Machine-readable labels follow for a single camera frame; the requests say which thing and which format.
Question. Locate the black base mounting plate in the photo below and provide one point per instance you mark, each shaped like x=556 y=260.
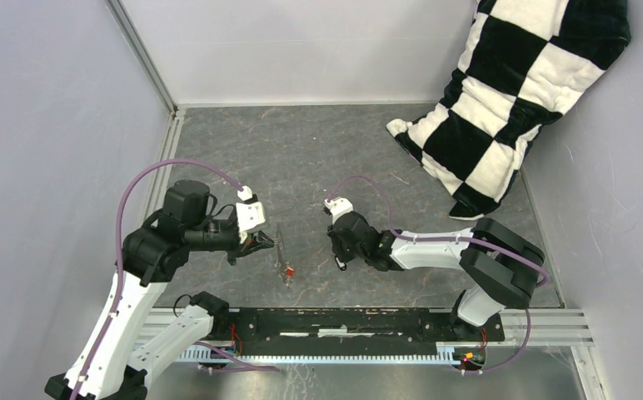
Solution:
x=344 y=346

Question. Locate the black and white checkered blanket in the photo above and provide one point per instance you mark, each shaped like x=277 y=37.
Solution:
x=525 y=65

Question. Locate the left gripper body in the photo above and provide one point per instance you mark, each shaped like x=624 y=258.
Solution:
x=242 y=247

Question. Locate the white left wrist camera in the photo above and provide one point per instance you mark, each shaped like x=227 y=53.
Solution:
x=249 y=218

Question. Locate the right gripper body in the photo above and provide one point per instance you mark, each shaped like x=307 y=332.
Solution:
x=343 y=251

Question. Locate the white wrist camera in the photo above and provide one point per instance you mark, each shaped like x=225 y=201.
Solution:
x=249 y=218
x=337 y=207

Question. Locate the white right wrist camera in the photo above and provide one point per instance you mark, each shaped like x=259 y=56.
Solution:
x=337 y=207

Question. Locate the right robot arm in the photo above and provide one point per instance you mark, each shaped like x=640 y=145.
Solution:
x=505 y=267

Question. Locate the aluminium frame rail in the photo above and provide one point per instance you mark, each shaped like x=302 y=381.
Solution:
x=542 y=327

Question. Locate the white slotted cable duct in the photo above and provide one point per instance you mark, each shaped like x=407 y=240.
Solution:
x=439 y=356

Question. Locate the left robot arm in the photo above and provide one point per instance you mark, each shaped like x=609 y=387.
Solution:
x=112 y=366

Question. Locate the large metal keyring plate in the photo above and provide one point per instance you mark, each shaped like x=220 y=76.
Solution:
x=282 y=261

